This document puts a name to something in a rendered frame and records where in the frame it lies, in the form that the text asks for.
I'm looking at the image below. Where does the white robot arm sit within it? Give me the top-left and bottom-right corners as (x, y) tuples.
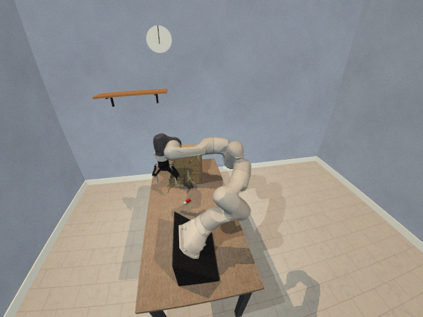
(153, 133), (251, 259)

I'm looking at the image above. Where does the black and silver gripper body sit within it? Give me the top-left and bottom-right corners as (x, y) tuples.
(158, 160), (170, 171)

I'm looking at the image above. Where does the wooden drawer front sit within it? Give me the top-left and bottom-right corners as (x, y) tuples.
(185, 174), (200, 183)
(184, 156), (200, 165)
(169, 174), (185, 187)
(174, 165), (184, 174)
(185, 165), (200, 174)
(169, 158), (184, 164)

